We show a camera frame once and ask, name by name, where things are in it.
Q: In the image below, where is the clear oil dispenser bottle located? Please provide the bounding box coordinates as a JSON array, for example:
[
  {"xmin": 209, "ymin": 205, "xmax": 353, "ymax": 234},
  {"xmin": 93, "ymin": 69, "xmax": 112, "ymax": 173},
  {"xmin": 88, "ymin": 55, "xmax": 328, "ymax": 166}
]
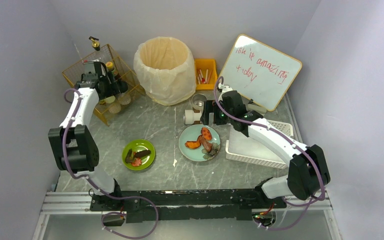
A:
[{"xmin": 88, "ymin": 36, "xmax": 108, "ymax": 64}]

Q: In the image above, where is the dark sea cucumber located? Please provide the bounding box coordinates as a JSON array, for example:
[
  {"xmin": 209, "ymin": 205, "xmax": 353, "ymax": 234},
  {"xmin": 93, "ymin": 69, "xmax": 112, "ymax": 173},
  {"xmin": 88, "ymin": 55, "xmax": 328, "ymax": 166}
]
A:
[{"xmin": 134, "ymin": 149, "xmax": 152, "ymax": 158}]

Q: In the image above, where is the yellow plastic bin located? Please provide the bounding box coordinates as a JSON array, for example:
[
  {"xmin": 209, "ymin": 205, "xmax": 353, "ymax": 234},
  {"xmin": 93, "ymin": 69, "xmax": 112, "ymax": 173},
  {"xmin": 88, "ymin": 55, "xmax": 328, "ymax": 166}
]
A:
[{"xmin": 194, "ymin": 58, "xmax": 218, "ymax": 91}]

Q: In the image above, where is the black lid shaker jar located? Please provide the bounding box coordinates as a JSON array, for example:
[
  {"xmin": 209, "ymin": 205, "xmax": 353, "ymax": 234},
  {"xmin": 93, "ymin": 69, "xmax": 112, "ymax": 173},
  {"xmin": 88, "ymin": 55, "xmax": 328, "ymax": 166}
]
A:
[{"xmin": 117, "ymin": 80, "xmax": 131, "ymax": 106}]

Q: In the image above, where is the orange chicken wing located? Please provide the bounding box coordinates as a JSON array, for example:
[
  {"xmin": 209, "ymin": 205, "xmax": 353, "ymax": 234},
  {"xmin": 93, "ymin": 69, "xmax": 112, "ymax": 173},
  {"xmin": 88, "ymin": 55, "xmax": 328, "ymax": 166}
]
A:
[{"xmin": 184, "ymin": 140, "xmax": 202, "ymax": 150}]

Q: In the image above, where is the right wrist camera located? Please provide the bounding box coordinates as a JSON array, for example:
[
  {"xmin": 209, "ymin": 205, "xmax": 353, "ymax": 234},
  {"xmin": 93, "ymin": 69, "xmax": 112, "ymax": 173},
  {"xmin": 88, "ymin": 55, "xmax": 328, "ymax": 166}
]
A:
[{"xmin": 217, "ymin": 83, "xmax": 233, "ymax": 95}]

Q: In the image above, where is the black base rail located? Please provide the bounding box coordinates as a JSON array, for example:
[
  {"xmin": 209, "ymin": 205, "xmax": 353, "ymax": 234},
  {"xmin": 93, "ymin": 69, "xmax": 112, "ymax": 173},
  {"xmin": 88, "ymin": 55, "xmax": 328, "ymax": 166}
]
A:
[{"xmin": 89, "ymin": 184, "xmax": 287, "ymax": 223}]

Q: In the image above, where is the green plate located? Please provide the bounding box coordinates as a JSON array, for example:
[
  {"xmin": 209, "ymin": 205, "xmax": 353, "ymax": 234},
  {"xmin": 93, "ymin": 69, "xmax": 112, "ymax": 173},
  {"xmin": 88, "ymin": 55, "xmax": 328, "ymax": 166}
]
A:
[{"xmin": 121, "ymin": 139, "xmax": 156, "ymax": 171}]

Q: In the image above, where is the cream lid shaker jar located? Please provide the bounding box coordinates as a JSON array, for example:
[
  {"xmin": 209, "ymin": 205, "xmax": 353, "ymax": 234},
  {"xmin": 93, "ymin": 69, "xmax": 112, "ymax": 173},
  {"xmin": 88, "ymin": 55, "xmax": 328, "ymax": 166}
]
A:
[{"xmin": 104, "ymin": 96, "xmax": 122, "ymax": 114}]

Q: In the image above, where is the red cap sauce bottle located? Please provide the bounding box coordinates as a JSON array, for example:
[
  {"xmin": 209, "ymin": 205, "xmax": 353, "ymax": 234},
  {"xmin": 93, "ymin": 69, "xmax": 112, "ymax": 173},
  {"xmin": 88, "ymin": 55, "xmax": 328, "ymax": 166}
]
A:
[{"xmin": 105, "ymin": 61, "xmax": 121, "ymax": 81}]

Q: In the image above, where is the upright steel lined mug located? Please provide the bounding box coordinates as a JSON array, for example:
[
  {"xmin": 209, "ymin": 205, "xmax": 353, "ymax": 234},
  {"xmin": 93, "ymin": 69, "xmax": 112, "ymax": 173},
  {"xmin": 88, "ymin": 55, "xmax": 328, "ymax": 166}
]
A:
[{"xmin": 191, "ymin": 93, "xmax": 207, "ymax": 111}]

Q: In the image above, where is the brown meat rib piece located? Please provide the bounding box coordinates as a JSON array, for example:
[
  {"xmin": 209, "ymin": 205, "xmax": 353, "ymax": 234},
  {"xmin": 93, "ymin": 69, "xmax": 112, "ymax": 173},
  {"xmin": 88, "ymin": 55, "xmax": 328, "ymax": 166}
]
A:
[{"xmin": 197, "ymin": 135, "xmax": 213, "ymax": 153}]

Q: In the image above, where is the light blue flower plate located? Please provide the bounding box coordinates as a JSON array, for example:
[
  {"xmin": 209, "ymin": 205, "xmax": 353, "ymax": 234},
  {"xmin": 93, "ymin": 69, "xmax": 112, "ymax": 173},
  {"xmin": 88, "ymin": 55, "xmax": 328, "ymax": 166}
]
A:
[{"xmin": 178, "ymin": 124, "xmax": 221, "ymax": 162}]

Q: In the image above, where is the orange fried piece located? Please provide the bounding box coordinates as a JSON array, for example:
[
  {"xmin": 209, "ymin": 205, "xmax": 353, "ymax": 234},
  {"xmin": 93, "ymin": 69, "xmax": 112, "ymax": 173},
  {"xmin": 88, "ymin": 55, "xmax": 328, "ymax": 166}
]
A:
[{"xmin": 200, "ymin": 127, "xmax": 213, "ymax": 141}]

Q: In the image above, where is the white mug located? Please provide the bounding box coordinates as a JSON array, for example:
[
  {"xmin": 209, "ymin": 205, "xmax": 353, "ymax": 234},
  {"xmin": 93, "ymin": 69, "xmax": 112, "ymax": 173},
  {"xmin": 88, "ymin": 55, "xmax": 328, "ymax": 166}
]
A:
[{"xmin": 183, "ymin": 109, "xmax": 202, "ymax": 125}]

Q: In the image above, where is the yellow wire basket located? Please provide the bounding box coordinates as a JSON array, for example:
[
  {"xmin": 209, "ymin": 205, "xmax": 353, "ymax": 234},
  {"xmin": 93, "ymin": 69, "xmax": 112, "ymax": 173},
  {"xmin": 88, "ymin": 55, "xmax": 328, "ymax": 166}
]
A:
[{"xmin": 62, "ymin": 44, "xmax": 145, "ymax": 126}]

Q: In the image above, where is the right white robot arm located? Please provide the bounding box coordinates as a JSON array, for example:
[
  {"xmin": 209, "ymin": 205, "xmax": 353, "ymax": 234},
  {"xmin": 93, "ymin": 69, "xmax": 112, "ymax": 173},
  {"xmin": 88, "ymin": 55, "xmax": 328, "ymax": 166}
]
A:
[{"xmin": 200, "ymin": 90, "xmax": 331, "ymax": 201}]

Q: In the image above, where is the white plastic basket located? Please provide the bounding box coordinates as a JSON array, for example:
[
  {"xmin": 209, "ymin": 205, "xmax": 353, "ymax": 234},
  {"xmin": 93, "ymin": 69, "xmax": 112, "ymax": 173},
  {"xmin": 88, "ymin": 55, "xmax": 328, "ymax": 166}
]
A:
[{"xmin": 225, "ymin": 126, "xmax": 288, "ymax": 169}]

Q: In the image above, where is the whiteboard with red writing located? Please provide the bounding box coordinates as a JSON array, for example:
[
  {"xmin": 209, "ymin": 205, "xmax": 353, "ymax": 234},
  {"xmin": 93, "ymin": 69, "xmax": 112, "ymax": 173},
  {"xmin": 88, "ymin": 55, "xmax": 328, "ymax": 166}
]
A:
[{"xmin": 219, "ymin": 34, "xmax": 303, "ymax": 112}]

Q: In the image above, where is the trash bin with bag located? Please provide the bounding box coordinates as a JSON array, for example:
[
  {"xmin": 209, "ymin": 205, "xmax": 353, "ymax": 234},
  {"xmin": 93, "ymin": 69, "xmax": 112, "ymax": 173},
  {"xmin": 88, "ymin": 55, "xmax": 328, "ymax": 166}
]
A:
[{"xmin": 133, "ymin": 36, "xmax": 197, "ymax": 106}]

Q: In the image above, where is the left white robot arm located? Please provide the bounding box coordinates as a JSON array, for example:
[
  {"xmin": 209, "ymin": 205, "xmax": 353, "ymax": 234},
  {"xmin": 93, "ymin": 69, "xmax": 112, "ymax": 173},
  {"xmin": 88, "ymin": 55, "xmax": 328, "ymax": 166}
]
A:
[{"xmin": 48, "ymin": 61, "xmax": 120, "ymax": 200}]

